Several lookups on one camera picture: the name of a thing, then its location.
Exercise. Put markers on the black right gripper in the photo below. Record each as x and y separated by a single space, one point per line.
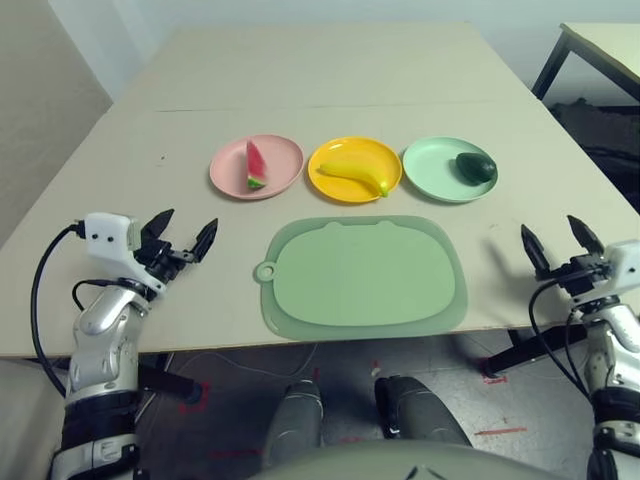
585 275

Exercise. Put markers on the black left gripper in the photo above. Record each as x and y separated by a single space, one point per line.
160 260

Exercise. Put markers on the red watermelon slice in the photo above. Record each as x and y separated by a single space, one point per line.
256 167

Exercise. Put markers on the dark green avocado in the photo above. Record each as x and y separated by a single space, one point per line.
475 168

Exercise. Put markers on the yellow banana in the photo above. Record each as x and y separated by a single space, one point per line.
350 172

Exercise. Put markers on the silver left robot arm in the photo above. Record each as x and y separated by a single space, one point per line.
100 340

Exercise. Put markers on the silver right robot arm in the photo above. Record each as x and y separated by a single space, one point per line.
615 350

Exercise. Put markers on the pink plate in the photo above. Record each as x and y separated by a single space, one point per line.
225 170

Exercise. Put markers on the black table support beam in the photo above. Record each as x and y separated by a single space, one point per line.
530 350
170 382

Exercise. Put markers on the mint green plate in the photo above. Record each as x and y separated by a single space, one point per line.
430 165

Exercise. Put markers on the yellow plate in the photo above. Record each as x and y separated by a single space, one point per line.
350 150

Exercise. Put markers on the green silicone cutting mat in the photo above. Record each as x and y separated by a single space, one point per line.
365 280

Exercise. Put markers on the beige side table black legs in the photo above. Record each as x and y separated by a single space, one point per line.
605 55

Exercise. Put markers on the grey robot right leg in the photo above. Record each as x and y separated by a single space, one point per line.
420 415

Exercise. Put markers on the grey robot leg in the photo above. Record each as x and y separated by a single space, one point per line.
295 425
420 415

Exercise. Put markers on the grey robot left leg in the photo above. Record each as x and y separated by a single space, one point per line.
295 425

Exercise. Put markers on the grey robot torso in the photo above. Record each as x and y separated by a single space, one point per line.
400 465

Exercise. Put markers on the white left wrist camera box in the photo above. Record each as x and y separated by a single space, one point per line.
107 237

